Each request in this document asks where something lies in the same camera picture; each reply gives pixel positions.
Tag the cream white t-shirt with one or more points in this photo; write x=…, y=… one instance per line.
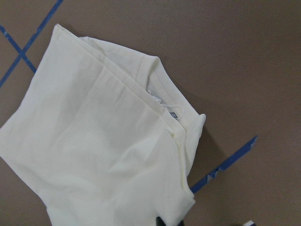
x=103, y=136

